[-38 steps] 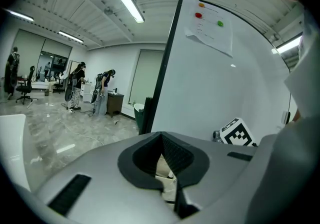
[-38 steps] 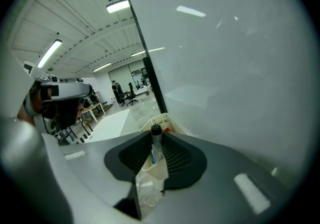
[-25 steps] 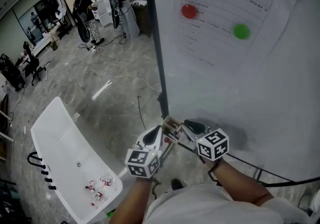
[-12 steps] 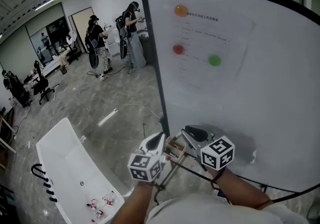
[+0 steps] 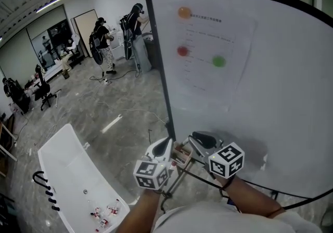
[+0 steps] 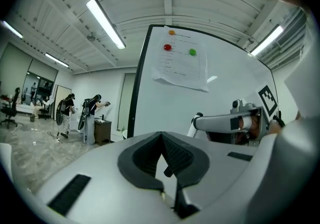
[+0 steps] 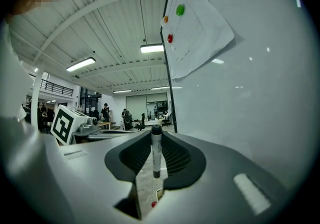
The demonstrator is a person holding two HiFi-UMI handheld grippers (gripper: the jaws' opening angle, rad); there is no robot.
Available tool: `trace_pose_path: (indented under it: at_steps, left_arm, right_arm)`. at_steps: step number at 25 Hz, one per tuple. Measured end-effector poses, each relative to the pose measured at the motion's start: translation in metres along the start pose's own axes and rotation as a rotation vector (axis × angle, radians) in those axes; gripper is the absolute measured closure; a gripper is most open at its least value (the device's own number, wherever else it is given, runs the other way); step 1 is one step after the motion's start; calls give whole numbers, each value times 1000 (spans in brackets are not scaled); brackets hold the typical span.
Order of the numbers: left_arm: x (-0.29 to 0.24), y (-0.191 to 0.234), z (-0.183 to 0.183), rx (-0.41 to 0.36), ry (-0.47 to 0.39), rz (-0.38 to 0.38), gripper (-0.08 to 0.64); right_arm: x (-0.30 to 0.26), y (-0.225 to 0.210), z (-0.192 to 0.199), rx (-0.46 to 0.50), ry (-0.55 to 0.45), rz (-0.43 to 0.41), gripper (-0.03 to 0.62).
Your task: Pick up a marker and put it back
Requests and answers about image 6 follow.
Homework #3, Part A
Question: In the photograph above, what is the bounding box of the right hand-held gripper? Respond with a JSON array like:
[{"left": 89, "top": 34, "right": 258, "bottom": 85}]
[{"left": 192, "top": 83, "right": 280, "bottom": 146}]

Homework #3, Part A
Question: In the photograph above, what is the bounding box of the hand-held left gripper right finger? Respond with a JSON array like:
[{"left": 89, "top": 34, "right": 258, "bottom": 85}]
[{"left": 155, "top": 131, "right": 262, "bottom": 224}]

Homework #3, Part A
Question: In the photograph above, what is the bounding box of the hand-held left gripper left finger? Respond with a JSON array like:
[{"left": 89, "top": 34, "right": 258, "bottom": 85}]
[{"left": 34, "top": 131, "right": 176, "bottom": 224}]

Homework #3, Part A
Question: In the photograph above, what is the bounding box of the white plastic tube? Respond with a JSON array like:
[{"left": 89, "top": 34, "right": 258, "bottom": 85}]
[{"left": 186, "top": 111, "right": 204, "bottom": 139}]

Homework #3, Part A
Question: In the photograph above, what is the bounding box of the person's right forearm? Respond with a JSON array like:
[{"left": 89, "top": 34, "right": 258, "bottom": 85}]
[{"left": 269, "top": 119, "right": 286, "bottom": 136}]

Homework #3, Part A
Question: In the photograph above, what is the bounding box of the black-framed rolling whiteboard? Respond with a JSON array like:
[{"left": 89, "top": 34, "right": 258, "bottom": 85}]
[{"left": 127, "top": 23, "right": 280, "bottom": 142}]

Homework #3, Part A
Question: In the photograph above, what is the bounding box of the person's right hand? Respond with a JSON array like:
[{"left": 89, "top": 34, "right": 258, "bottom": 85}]
[{"left": 237, "top": 114, "right": 263, "bottom": 142}]

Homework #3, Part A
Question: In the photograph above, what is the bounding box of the dark wooden cabinet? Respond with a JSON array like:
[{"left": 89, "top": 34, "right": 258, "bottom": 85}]
[{"left": 94, "top": 118, "right": 113, "bottom": 147}]

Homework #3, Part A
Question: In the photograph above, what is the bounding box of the white paper sheet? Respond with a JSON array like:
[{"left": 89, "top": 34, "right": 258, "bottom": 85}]
[{"left": 151, "top": 24, "right": 210, "bottom": 94}]

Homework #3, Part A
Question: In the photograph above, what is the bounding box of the ceiling tube light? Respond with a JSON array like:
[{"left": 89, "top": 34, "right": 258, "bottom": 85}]
[
  {"left": 85, "top": 0, "right": 127, "bottom": 50},
  {"left": 44, "top": 52, "right": 70, "bottom": 68},
  {"left": 249, "top": 24, "right": 285, "bottom": 57},
  {"left": 0, "top": 19, "right": 24, "bottom": 40}
]

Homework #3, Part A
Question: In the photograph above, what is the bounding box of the black office chair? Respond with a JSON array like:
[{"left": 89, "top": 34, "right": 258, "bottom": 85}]
[{"left": 0, "top": 87, "right": 24, "bottom": 129}]

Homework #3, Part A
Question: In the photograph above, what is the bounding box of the black wrist strap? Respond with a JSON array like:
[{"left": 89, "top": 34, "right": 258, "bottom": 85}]
[{"left": 273, "top": 110, "right": 286, "bottom": 129}]

